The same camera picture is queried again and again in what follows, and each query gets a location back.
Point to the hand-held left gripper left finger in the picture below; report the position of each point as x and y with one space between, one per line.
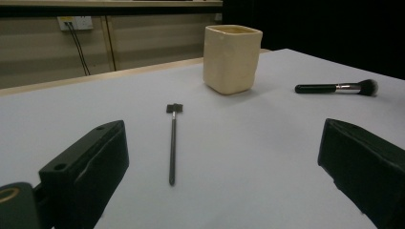
89 165

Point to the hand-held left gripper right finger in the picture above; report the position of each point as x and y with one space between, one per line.
366 165

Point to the thin black eyebrow brush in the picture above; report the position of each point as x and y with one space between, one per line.
172 146

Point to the black fluffy makeup brush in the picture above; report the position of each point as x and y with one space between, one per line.
318 88

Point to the cream square cup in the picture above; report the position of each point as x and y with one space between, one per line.
230 60

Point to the white table mat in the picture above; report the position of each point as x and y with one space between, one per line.
223 159

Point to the black curtain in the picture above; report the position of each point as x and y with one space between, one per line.
318 28

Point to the white wall socket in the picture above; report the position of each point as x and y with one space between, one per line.
81 23

